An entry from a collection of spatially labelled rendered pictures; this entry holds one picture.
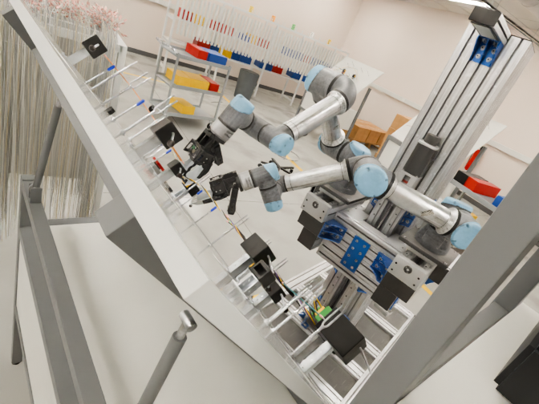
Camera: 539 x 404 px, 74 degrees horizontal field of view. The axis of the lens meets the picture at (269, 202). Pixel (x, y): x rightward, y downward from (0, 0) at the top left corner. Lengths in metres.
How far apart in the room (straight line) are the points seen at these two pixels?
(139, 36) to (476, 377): 9.26
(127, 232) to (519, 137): 8.17
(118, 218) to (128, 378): 0.83
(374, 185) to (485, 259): 1.01
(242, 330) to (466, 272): 0.21
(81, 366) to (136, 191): 0.67
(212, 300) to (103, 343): 0.99
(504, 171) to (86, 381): 8.01
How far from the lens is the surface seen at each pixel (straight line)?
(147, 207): 0.27
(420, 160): 1.74
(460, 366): 0.56
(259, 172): 1.38
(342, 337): 0.82
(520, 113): 8.45
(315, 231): 1.77
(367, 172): 1.34
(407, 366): 0.42
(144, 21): 9.42
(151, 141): 0.74
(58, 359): 1.18
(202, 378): 1.18
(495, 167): 8.41
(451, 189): 5.93
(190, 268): 0.22
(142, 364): 1.18
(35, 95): 1.75
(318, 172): 1.50
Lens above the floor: 1.75
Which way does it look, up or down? 25 degrees down
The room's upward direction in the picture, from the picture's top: 23 degrees clockwise
